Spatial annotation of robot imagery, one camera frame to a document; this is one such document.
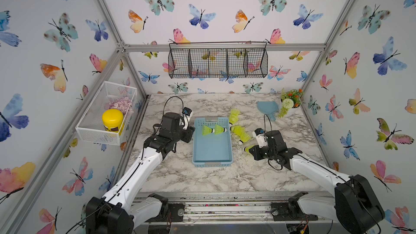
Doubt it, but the yellow shuttlecock bottom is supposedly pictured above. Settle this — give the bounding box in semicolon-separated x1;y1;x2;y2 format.
213;125;228;135

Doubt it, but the yellow lidded jar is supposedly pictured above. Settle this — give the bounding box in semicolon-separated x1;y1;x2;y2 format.
102;109;124;135

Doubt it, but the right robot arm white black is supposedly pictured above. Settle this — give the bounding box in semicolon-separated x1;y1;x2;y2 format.
245;128;385;234

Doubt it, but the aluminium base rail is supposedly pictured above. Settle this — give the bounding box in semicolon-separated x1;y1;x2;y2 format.
136;191;339;226

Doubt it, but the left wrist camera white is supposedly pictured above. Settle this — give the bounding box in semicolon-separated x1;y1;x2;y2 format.
182;107;193;130

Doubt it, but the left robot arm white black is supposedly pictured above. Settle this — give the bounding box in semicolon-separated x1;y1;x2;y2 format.
84;107;195;234

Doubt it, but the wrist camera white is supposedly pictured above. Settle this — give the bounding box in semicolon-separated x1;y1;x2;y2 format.
252;128;267;148
182;107;193;130

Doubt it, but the pink round item in basket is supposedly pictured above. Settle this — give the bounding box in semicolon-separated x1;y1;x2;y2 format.
109;97;134;115

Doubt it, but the artificial plant in white pot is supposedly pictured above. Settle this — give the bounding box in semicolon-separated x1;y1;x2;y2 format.
278;88;304;118

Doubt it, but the light blue plastic storage basket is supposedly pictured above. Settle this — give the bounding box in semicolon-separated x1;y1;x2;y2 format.
192;117;233;167

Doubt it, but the black wire wall basket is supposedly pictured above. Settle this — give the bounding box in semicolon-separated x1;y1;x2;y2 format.
165;41;269;79

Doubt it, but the light blue plastic scoop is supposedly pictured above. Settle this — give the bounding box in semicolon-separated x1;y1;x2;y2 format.
257;101;280;121

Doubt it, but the white mesh wall basket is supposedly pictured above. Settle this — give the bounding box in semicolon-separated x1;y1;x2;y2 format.
76;81;137;145

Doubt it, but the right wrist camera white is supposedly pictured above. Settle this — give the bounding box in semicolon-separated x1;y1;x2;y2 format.
252;128;267;148

